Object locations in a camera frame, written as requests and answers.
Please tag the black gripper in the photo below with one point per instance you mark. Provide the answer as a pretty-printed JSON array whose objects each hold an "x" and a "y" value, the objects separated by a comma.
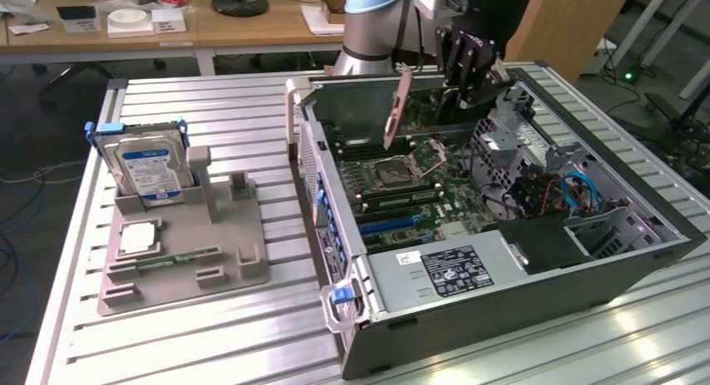
[{"x": 471, "y": 60}]

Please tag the green graphics card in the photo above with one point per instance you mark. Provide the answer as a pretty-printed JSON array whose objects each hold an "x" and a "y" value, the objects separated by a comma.
[{"x": 402, "y": 102}]

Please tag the wooden cabinet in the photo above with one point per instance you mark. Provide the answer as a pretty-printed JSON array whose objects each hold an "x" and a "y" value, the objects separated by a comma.
[{"x": 571, "y": 27}]

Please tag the metal disk bay cage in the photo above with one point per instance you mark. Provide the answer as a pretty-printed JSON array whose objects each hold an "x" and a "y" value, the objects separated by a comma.
[{"x": 499, "y": 144}]

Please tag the metal socket cover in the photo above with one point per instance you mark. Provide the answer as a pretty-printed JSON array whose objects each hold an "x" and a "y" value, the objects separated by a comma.
[{"x": 432, "y": 154}]

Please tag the device with green light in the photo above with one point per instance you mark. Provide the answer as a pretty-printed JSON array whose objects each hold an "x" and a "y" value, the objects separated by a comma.
[{"x": 629, "y": 75}]

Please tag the white and brown box stack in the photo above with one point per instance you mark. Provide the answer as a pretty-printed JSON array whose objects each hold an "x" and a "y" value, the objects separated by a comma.
[{"x": 322, "y": 21}]

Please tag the CPU socket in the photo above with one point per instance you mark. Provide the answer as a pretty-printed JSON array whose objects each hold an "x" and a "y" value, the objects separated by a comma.
[{"x": 395, "y": 173}]

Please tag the black case latch block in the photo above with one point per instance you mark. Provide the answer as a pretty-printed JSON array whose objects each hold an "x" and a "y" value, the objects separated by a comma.
[{"x": 322, "y": 145}]

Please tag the green motherboard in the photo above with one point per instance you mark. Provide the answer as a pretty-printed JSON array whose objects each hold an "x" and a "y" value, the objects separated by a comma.
[{"x": 443, "y": 202}]

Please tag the green RAM stick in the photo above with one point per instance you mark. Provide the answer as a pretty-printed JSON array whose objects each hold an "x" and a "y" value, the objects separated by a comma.
[
  {"x": 178, "y": 261},
  {"x": 404, "y": 198}
]

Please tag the black equipment stand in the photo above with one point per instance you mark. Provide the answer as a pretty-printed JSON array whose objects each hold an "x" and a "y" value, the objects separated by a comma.
[{"x": 665, "y": 106}]

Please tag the wooden desk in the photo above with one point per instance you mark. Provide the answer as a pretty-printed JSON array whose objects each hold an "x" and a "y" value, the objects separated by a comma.
[{"x": 250, "y": 27}]

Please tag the silver chipset heatsink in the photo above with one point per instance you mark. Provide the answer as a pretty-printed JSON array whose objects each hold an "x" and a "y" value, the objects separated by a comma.
[{"x": 455, "y": 230}]

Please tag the blue expansion slot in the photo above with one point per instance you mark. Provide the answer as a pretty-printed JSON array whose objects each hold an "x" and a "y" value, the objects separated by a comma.
[{"x": 388, "y": 226}]

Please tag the blue card retention latch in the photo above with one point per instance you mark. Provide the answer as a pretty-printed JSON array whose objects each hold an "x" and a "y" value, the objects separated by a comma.
[{"x": 320, "y": 198}]

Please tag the black round lamp base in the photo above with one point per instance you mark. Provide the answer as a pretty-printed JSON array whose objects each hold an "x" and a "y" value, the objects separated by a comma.
[{"x": 238, "y": 4}]

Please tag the black plastic shroud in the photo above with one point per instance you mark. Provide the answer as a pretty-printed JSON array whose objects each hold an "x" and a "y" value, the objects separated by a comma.
[{"x": 543, "y": 243}]

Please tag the grey power supply unit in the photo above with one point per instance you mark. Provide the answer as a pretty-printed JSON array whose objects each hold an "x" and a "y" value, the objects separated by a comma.
[{"x": 399, "y": 285}]

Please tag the white labelled box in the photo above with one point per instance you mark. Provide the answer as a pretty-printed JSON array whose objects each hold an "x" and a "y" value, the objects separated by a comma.
[{"x": 166, "y": 23}]

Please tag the blue case release latch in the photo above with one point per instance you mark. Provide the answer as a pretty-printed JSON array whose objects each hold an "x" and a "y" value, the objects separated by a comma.
[{"x": 340, "y": 297}]

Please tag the white box with round dish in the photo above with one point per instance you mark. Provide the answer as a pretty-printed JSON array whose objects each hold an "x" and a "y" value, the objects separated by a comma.
[{"x": 129, "y": 27}]

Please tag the open black PC case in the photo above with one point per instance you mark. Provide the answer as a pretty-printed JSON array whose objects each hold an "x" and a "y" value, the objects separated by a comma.
[{"x": 499, "y": 318}]

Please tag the hard disk with blue caddy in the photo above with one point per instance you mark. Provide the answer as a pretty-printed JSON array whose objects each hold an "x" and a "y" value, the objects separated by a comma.
[{"x": 147, "y": 169}]

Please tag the grey parts rack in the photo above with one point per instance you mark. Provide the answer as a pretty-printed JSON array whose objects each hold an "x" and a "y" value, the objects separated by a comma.
[{"x": 183, "y": 231}]

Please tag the white box with black top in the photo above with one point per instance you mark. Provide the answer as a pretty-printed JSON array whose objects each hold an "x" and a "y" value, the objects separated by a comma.
[{"x": 80, "y": 23}]

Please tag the black office chair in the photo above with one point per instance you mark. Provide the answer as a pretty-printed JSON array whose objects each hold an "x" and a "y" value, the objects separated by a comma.
[{"x": 72, "y": 75}]

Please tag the silver CPU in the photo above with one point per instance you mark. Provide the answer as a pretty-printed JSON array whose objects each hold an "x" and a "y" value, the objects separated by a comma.
[{"x": 137, "y": 237}]

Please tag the white paper card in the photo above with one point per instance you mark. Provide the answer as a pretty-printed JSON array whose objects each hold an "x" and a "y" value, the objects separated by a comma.
[{"x": 28, "y": 28}]

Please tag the white table frame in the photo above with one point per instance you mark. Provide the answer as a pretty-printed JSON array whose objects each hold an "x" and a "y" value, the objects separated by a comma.
[{"x": 689, "y": 83}]

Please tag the metal disk bay bracket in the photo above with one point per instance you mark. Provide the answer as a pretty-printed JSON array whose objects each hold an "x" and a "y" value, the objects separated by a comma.
[{"x": 599, "y": 235}]

